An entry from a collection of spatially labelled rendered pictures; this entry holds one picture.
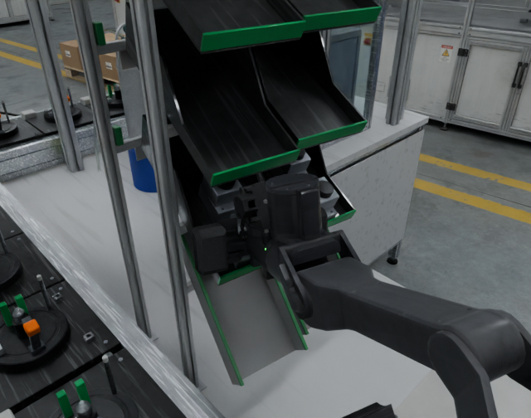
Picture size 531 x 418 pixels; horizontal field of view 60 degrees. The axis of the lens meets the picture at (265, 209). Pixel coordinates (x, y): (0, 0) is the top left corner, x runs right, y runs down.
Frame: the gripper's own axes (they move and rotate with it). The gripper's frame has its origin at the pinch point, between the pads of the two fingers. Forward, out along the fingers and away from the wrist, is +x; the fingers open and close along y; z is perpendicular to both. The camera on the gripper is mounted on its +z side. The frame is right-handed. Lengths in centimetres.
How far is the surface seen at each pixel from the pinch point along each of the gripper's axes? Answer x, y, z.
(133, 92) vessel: 86, 0, 16
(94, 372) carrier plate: 16.2, 23.3, -27.3
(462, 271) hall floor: 108, -167, -90
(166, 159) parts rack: 5.0, 9.6, 10.1
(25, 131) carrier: 134, 34, 2
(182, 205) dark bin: 7.1, 7.5, 2.6
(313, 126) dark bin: 3.2, -12.5, 12.9
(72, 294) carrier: 38, 25, -22
